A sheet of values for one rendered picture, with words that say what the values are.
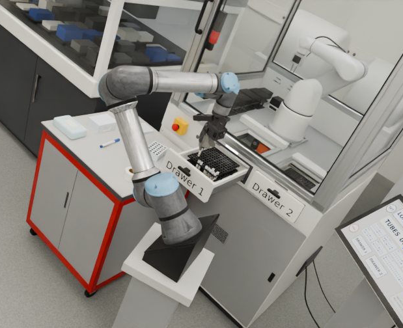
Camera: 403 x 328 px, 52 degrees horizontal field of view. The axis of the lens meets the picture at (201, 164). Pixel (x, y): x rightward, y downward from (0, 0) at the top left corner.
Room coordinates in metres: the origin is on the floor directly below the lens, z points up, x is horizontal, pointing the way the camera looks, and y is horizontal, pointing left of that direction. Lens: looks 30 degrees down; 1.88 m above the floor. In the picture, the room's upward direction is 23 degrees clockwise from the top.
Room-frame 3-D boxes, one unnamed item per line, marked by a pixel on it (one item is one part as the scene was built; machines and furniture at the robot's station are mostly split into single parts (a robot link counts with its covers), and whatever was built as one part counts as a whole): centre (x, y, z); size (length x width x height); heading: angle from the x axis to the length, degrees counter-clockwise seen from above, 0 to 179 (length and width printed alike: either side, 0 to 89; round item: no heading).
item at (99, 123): (1.88, 0.56, 0.79); 0.13 x 0.09 x 0.05; 154
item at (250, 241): (2.30, -0.38, 0.40); 1.03 x 0.95 x 0.80; 62
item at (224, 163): (1.79, -0.05, 0.87); 0.22 x 0.18 x 0.06; 152
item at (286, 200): (1.75, -0.39, 0.87); 0.29 x 0.02 x 0.11; 62
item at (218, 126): (1.71, 0.01, 1.12); 0.09 x 0.08 x 0.12; 62
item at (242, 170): (1.80, -0.06, 0.86); 0.40 x 0.26 x 0.06; 152
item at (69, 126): (1.73, 0.66, 0.78); 0.15 x 0.10 x 0.04; 65
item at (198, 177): (1.61, 0.04, 0.87); 0.29 x 0.02 x 0.11; 62
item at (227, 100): (1.71, 0.02, 1.28); 0.09 x 0.08 x 0.11; 123
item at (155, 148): (1.85, 0.24, 0.78); 0.12 x 0.08 x 0.04; 170
